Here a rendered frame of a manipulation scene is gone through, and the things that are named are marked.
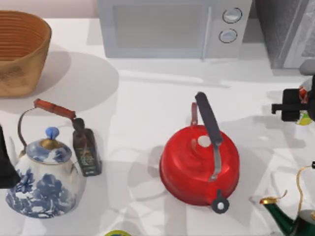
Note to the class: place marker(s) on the green and gold teapot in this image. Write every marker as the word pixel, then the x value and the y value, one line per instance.
pixel 283 216

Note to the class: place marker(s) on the microwave oven door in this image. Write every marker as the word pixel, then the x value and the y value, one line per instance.
pixel 157 27

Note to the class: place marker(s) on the round microwave knob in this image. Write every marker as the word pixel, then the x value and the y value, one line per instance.
pixel 228 36
pixel 232 15

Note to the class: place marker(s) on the woven brown basket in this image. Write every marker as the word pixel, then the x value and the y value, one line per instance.
pixel 22 61

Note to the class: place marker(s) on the red kettle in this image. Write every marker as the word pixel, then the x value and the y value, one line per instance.
pixel 194 169

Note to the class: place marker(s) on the green and yellow round thing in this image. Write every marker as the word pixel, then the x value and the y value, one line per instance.
pixel 117 233

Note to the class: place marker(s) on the pale microwave oven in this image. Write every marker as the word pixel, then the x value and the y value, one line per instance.
pixel 172 52

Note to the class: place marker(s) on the red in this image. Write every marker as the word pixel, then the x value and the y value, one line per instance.
pixel 304 94

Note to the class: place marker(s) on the dark glass bottle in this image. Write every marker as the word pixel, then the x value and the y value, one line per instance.
pixel 87 152

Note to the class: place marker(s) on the blue and white teapot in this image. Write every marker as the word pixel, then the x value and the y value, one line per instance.
pixel 46 182

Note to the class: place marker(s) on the pale grey rounded box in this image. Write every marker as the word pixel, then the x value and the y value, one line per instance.
pixel 307 68

